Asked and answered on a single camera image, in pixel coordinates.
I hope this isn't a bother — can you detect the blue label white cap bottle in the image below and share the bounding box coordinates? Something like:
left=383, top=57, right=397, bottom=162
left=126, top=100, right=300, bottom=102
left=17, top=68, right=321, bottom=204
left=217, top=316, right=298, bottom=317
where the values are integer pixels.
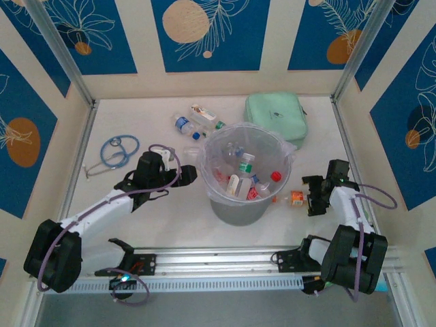
left=171, top=114, right=196, bottom=136

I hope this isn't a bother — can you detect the clear bottle blue cap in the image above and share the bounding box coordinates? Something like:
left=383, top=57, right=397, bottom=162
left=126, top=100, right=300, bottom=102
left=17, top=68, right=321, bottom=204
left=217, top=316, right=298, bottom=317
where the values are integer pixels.
left=191, top=124, right=213, bottom=141

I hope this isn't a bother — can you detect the green label white cap bottle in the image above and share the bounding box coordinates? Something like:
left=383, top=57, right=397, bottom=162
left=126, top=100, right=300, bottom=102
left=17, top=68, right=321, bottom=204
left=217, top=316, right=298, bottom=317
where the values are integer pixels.
left=237, top=152, right=257, bottom=175

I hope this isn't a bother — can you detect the grey waste bin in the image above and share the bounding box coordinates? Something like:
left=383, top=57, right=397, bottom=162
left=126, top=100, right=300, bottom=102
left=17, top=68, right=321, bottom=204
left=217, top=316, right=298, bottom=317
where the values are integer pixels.
left=198, top=123, right=296, bottom=226

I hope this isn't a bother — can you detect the crushed clear plastic bottle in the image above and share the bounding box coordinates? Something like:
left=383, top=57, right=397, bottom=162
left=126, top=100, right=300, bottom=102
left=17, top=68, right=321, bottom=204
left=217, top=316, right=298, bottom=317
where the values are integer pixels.
left=224, top=142, right=245, bottom=160

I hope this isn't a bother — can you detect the clear plastic bin liner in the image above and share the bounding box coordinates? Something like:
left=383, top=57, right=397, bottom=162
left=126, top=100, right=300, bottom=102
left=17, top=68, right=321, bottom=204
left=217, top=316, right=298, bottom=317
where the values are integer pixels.
left=198, top=121, right=297, bottom=205

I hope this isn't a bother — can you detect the blue stethoscope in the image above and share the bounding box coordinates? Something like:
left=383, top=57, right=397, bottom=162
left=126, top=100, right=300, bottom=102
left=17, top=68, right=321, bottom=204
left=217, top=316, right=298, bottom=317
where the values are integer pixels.
left=82, top=134, right=141, bottom=178

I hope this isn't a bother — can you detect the long black mounting plate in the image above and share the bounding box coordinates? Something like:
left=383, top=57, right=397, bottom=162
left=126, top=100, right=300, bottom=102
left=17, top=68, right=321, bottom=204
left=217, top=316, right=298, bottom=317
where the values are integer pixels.
left=276, top=250, right=339, bottom=273

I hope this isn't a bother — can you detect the small green label bottle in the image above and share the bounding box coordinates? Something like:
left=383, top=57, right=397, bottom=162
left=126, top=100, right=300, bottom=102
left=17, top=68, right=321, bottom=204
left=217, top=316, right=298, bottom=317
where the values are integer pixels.
left=204, top=119, right=228, bottom=138

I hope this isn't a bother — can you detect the mint green zip pouch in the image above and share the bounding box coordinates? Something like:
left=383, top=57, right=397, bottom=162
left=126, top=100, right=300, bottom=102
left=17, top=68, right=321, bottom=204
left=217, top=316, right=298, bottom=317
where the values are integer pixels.
left=243, top=92, right=310, bottom=151

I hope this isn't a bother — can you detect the control board green light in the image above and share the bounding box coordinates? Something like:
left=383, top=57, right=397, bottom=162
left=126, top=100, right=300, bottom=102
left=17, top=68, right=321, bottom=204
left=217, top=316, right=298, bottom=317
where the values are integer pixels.
left=301, top=274, right=333, bottom=296
left=108, top=272, right=138, bottom=291

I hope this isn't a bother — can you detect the small black mounting plate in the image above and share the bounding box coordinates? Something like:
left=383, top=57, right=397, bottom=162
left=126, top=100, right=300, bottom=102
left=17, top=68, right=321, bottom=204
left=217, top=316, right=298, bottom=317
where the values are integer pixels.
left=131, top=253, right=157, bottom=275

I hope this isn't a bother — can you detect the thin black cable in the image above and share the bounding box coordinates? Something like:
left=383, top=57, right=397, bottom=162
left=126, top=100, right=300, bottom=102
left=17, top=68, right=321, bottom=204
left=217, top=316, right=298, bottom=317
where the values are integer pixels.
left=148, top=189, right=170, bottom=202

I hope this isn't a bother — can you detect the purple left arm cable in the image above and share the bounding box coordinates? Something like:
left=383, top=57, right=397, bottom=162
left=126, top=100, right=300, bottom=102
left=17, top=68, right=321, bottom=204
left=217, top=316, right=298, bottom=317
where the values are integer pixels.
left=36, top=143, right=181, bottom=293

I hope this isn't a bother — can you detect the aluminium side rail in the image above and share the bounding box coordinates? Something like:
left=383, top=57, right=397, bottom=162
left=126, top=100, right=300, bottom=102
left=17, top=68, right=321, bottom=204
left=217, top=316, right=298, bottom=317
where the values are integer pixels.
left=332, top=97, right=381, bottom=247
left=56, top=100, right=99, bottom=246

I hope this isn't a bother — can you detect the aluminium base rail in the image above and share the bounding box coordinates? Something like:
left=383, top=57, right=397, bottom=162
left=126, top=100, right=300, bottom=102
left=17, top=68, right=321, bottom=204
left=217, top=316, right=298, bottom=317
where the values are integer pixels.
left=32, top=245, right=403, bottom=275

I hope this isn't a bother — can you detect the purple cable loop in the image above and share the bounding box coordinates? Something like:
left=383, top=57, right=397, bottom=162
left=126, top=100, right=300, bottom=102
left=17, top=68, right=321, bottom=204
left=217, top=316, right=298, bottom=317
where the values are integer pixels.
left=111, top=268, right=151, bottom=307

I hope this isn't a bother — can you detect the grey slotted cable duct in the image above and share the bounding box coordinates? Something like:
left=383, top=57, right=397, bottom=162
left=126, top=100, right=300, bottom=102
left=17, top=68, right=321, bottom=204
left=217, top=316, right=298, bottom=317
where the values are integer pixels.
left=29, top=275, right=305, bottom=294

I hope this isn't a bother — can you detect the aluminium frame post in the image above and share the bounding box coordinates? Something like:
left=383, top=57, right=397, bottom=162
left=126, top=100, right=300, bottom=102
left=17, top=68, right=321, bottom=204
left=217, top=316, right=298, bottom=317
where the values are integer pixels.
left=24, top=0, right=98, bottom=108
left=330, top=0, right=399, bottom=102

